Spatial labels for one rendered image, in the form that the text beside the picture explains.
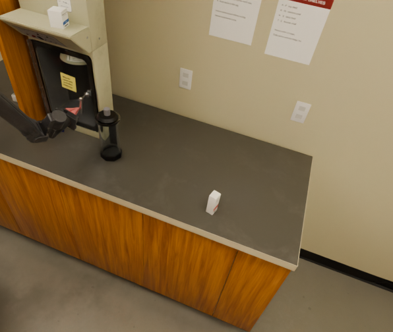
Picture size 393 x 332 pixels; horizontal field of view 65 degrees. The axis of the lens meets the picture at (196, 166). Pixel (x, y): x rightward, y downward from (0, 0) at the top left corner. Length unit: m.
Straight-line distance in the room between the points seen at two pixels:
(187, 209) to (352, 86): 0.93
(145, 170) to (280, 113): 0.76
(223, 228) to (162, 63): 0.95
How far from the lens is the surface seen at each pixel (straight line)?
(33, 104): 1.79
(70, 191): 1.62
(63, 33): 1.31
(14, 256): 2.48
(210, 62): 1.67
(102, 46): 1.46
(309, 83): 1.61
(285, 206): 1.47
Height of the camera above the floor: 2.00
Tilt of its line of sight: 44 degrees down
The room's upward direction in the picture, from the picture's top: 9 degrees clockwise
